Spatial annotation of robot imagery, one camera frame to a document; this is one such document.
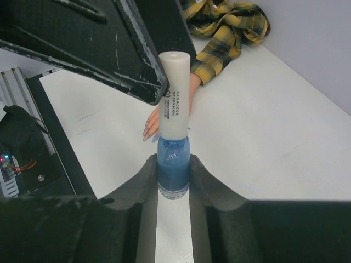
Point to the mannequin hand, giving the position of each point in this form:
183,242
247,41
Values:
152,123

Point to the yellow plaid shirt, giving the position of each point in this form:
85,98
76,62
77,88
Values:
229,26

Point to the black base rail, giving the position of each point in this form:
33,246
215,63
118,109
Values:
72,179

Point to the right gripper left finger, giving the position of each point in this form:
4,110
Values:
120,227

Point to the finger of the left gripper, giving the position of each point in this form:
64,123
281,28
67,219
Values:
104,40
166,27

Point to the blue nail polish bottle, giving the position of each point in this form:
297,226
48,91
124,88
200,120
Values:
173,167

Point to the left white cable duct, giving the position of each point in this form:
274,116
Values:
9,171

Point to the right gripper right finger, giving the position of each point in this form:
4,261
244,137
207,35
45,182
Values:
227,227

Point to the white nail polish cap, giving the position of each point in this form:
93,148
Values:
174,105

